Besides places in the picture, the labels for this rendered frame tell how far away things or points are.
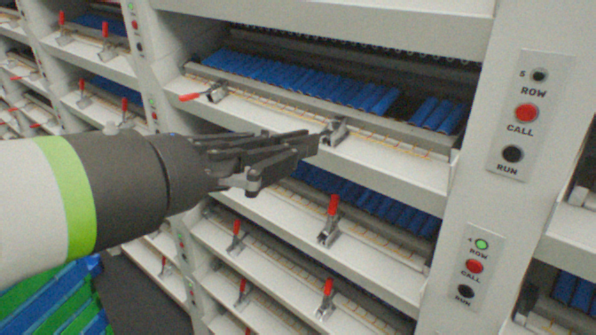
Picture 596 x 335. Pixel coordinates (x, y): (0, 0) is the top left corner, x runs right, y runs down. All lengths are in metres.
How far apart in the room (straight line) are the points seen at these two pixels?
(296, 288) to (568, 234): 0.53
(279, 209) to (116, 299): 1.07
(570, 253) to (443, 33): 0.25
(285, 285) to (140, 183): 0.59
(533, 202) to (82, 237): 0.39
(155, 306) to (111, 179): 1.32
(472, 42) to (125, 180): 0.33
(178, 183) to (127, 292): 1.37
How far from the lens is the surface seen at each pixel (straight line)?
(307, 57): 0.71
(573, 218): 0.47
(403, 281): 0.60
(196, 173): 0.32
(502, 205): 0.44
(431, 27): 0.42
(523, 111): 0.40
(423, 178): 0.48
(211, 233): 0.98
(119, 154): 0.29
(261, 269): 0.87
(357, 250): 0.63
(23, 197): 0.27
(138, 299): 1.63
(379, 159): 0.50
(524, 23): 0.39
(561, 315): 0.60
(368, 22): 0.45
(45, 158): 0.28
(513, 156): 0.41
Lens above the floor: 1.17
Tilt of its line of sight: 30 degrees down
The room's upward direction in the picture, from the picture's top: straight up
